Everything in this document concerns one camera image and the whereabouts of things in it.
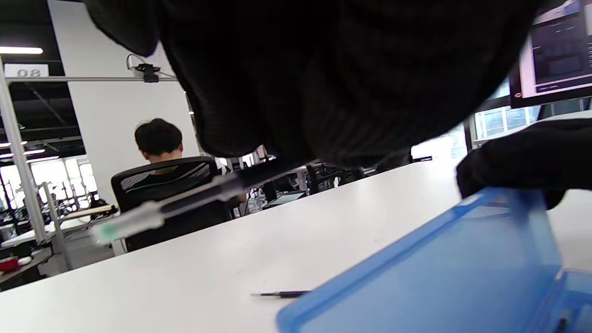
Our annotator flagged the person's right hand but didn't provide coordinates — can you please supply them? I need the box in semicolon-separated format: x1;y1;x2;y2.
456;118;592;210

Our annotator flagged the person's left hand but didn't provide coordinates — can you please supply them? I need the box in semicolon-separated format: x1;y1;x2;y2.
82;0;545;168

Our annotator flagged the blue stationery box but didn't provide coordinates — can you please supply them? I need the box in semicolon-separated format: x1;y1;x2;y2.
277;187;592;333

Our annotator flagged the single black pen refill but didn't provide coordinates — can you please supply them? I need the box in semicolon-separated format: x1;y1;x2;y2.
90;160;301;246
251;290;311;299

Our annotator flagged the black computer monitor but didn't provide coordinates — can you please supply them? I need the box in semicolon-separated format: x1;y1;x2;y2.
509;0;592;110

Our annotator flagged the black mesh office chair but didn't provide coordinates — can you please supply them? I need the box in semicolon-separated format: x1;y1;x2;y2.
110;156;234;253

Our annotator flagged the white desk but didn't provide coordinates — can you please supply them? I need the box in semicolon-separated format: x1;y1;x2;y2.
0;203;118;250

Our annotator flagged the white sign plate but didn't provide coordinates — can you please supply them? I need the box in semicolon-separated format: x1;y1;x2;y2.
4;63;49;79

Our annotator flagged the row of ceiling light strips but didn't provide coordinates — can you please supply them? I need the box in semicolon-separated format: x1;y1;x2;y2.
0;45;61;163

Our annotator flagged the dark wooden side table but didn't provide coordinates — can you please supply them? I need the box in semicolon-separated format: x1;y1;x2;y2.
0;247;54;290

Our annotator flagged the small black mounted camera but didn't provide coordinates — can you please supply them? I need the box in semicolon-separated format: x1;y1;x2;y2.
126;54;177;84

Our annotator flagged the grey metal frame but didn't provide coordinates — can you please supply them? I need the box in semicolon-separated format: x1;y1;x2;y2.
0;55;179;246

